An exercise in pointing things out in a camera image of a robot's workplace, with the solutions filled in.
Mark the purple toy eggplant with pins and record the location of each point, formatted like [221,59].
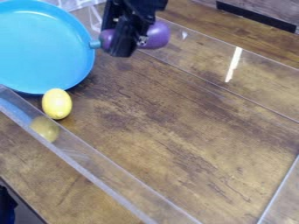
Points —
[154,40]

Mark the dark blue object at corner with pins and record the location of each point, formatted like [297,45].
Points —
[7,207]

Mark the yellow lemon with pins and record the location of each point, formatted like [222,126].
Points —
[57,103]

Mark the clear acrylic corner bracket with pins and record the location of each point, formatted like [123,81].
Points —
[87,10]

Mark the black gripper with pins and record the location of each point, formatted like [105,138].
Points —
[133,26]

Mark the blue round tray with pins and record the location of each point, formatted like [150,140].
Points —
[45,47]

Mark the black bar on table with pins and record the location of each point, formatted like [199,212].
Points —
[282,25]

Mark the clear acrylic front wall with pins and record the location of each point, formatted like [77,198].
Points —
[146,203]

